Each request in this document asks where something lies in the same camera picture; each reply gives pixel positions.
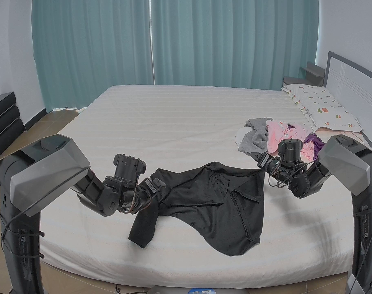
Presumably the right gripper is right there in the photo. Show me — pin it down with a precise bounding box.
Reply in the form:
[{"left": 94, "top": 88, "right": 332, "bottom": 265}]
[{"left": 257, "top": 152, "right": 281, "bottom": 177}]

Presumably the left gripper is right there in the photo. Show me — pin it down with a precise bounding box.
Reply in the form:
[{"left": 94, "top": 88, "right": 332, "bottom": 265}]
[{"left": 136, "top": 177, "right": 172, "bottom": 208}]

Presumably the black T-shirt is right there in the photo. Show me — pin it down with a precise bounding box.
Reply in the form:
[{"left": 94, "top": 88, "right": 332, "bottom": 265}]
[{"left": 128, "top": 161, "right": 265, "bottom": 256}]

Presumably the grey garment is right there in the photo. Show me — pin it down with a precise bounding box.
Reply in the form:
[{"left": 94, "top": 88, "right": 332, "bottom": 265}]
[{"left": 237, "top": 118, "right": 274, "bottom": 158}]

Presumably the pink garment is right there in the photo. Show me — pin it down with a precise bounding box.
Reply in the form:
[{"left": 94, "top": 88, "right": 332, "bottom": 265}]
[{"left": 266, "top": 119, "right": 316, "bottom": 161}]

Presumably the white garment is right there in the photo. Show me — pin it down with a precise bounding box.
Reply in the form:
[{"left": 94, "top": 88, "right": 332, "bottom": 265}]
[{"left": 234, "top": 127, "right": 251, "bottom": 146}]

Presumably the purple garment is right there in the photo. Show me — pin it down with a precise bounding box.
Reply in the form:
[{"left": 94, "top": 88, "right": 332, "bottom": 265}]
[{"left": 304, "top": 133, "right": 326, "bottom": 161}]

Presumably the bed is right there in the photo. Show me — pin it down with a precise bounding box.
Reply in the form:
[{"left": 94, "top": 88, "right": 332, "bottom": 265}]
[{"left": 39, "top": 51, "right": 372, "bottom": 288}]

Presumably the white printed pillow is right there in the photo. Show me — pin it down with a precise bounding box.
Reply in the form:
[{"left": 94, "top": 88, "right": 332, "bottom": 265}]
[{"left": 280, "top": 84, "right": 363, "bottom": 133}]

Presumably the grey bedside table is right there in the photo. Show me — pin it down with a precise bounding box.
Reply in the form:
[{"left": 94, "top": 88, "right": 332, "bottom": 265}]
[{"left": 282, "top": 61, "right": 326, "bottom": 88}]

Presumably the blue-green curtain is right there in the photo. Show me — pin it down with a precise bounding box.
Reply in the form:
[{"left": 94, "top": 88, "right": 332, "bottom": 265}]
[
  {"left": 31, "top": 0, "right": 153, "bottom": 114},
  {"left": 151, "top": 0, "right": 323, "bottom": 89}
]

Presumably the black chest of drawers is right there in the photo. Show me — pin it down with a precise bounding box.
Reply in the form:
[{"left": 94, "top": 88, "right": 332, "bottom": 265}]
[{"left": 0, "top": 91, "right": 23, "bottom": 168}]

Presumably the black cable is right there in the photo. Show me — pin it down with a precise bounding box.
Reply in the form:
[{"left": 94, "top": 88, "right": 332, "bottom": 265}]
[{"left": 113, "top": 283, "right": 150, "bottom": 294}]

